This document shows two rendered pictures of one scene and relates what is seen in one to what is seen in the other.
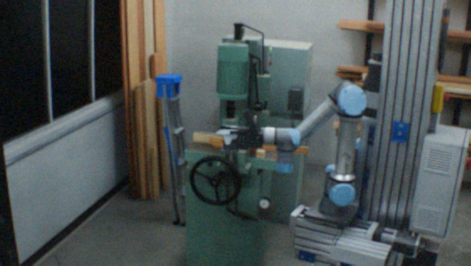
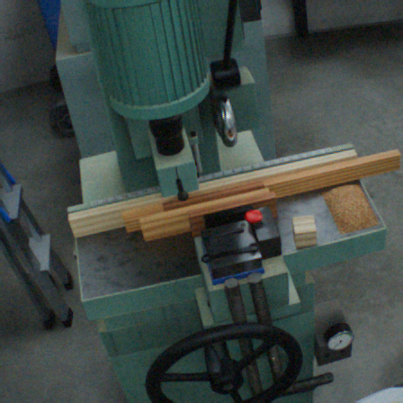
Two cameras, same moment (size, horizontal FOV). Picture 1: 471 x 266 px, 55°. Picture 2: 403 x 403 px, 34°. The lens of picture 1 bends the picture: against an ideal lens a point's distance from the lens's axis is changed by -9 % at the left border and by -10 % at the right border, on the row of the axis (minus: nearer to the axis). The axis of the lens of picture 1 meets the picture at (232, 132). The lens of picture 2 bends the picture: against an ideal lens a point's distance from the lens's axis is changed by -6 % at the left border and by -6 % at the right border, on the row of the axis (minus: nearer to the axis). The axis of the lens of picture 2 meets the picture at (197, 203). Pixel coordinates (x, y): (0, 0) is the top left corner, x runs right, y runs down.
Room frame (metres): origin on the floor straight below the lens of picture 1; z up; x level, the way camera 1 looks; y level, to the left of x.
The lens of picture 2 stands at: (1.81, 0.26, 1.84)
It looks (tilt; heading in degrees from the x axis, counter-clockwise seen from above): 42 degrees down; 345
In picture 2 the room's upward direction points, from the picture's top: 10 degrees counter-clockwise
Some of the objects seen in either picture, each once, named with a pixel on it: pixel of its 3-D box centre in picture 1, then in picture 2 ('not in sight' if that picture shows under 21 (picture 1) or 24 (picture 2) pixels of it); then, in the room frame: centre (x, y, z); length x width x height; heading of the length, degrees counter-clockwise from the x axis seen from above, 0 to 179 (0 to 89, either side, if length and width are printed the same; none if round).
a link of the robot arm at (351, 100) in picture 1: (346, 146); not in sight; (2.00, -0.49, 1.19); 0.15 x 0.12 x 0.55; 177
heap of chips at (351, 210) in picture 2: not in sight; (350, 203); (2.67, -0.28, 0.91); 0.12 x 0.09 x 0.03; 169
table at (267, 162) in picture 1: (237, 157); (234, 255); (2.69, -0.03, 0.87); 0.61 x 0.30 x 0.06; 79
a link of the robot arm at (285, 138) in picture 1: (287, 138); not in sight; (2.02, -0.23, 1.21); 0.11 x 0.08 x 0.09; 87
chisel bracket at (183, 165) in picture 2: (230, 124); (174, 160); (2.83, 0.01, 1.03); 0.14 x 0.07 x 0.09; 169
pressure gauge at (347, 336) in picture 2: (264, 203); (338, 337); (2.56, -0.20, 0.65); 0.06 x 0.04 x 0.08; 79
